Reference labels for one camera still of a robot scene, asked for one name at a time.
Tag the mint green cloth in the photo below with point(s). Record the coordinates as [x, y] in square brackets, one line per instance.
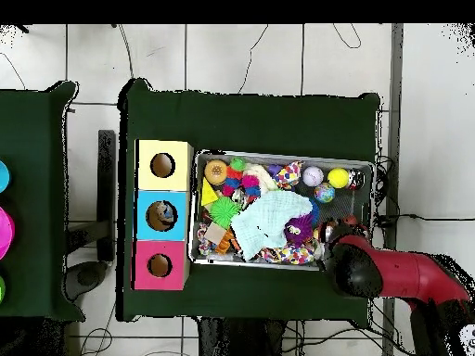
[267, 222]

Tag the wooden box with three holes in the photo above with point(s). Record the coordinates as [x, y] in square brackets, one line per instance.
[163, 181]

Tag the dark green side table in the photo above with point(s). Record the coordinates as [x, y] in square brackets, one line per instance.
[33, 222]

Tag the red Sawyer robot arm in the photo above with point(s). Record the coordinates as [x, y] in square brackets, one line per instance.
[400, 274]

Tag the plain green spiky ball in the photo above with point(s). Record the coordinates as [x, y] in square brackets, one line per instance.
[224, 212]

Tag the black upright panel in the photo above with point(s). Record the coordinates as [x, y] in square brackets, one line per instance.
[106, 185]

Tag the yellow toy cheese wedge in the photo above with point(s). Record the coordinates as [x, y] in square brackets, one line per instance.
[208, 194]

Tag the lime green round object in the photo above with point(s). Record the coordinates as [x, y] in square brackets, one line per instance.
[2, 289]

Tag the dark green table cloth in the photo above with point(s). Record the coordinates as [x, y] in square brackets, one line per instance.
[259, 122]

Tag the plain wooden cube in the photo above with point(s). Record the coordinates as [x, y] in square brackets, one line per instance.
[216, 233]

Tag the white baseball toy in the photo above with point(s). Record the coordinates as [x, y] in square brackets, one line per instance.
[313, 176]

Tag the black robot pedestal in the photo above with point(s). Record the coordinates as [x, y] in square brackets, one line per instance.
[241, 341]

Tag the yellow ball toy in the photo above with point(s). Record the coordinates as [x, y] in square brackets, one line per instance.
[337, 178]

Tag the pink round object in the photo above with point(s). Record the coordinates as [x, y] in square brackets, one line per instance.
[5, 231]

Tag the toy burger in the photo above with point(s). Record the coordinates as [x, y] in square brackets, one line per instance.
[216, 172]

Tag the crushed red silver can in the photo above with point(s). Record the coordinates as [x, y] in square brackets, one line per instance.
[356, 178]

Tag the purple spiky ball with eyes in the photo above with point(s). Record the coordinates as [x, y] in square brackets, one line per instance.
[298, 230]

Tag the cyan round object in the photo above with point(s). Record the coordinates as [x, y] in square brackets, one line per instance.
[3, 177]

